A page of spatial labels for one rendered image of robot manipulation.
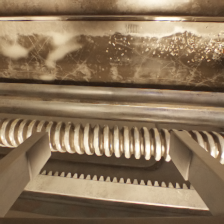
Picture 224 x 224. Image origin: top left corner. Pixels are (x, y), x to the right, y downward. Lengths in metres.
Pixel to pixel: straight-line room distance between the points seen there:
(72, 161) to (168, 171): 0.16
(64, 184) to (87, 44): 0.36
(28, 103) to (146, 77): 0.34
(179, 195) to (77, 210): 0.13
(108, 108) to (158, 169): 0.13
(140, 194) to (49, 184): 0.12
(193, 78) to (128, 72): 0.19
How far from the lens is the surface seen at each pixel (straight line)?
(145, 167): 0.27
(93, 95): 0.29
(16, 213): 0.25
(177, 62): 0.49
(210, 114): 0.26
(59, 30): 0.49
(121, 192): 0.23
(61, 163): 0.29
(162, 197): 0.24
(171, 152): 0.17
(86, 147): 0.19
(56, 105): 0.26
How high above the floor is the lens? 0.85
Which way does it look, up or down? 51 degrees down
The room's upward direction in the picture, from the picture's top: 170 degrees counter-clockwise
